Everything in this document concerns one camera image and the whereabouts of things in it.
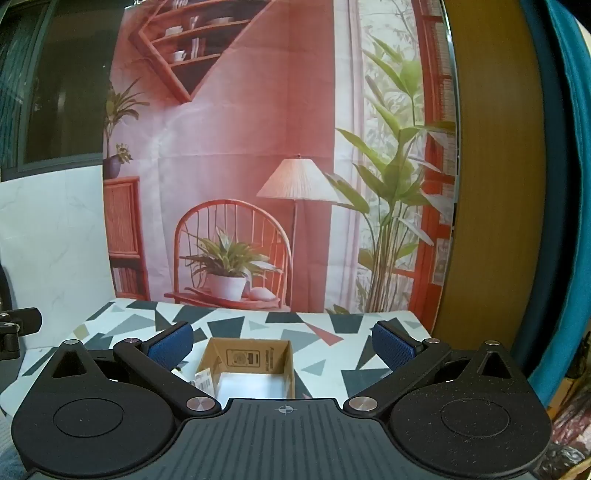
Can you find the mustard wooden panel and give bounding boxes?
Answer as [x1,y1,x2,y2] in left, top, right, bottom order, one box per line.
[431,0,550,365]

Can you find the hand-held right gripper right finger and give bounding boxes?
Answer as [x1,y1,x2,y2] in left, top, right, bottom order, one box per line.
[346,320,521,420]

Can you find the geometric patterned tablecloth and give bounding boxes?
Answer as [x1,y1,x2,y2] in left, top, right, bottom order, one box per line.
[0,298,435,416]

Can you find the dark framed window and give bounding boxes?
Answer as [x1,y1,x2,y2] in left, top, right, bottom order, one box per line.
[0,0,127,174]

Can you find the white barcode shipping label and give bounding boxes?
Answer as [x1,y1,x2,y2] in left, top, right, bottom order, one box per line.
[193,368,217,394]

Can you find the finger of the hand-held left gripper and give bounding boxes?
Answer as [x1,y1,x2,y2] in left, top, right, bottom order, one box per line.
[0,307,42,362]

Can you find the teal curtain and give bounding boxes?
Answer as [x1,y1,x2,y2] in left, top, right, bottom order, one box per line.
[517,0,591,409]

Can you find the crumpled plastic bag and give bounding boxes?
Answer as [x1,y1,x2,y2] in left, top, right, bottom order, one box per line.
[531,397,591,480]

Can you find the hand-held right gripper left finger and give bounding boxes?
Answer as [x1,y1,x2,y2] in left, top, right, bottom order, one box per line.
[48,320,222,420]

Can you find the room scene wall poster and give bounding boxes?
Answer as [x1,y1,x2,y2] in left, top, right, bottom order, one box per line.
[99,0,459,334]

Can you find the brown cardboard box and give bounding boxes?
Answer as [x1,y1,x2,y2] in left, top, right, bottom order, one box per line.
[194,337,297,401]

